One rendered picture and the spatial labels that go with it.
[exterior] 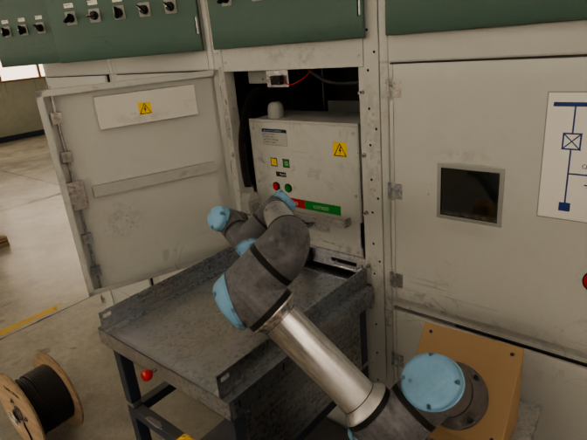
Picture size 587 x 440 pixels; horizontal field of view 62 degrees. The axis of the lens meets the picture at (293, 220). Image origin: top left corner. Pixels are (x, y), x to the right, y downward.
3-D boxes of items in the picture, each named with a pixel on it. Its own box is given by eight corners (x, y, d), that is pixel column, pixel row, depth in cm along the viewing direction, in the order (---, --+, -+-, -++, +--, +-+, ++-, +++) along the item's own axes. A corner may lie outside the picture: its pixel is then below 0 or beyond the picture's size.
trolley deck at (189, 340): (231, 422, 121) (229, 402, 119) (101, 342, 160) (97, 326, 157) (374, 301, 169) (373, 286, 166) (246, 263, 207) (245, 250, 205)
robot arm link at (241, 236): (265, 230, 135) (245, 207, 141) (238, 258, 136) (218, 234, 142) (279, 239, 142) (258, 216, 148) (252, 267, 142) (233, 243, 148)
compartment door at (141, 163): (86, 290, 185) (33, 90, 159) (238, 245, 213) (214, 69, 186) (89, 297, 180) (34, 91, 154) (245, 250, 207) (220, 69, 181)
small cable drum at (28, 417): (94, 436, 229) (73, 366, 215) (50, 469, 213) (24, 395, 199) (51, 405, 252) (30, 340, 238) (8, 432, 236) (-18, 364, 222)
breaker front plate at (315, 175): (361, 262, 171) (355, 127, 154) (261, 237, 201) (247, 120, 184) (362, 260, 172) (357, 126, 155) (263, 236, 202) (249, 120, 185)
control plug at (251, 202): (252, 238, 189) (247, 195, 183) (244, 236, 192) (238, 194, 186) (265, 231, 194) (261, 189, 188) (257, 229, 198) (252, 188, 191)
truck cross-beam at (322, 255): (368, 275, 171) (368, 260, 169) (257, 245, 204) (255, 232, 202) (376, 270, 174) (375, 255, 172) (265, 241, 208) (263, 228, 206)
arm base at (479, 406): (492, 369, 113) (485, 360, 106) (484, 438, 108) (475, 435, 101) (428, 357, 121) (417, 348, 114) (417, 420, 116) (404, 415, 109)
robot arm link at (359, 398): (444, 438, 96) (250, 244, 97) (390, 489, 97) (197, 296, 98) (430, 412, 108) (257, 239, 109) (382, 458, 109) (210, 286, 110)
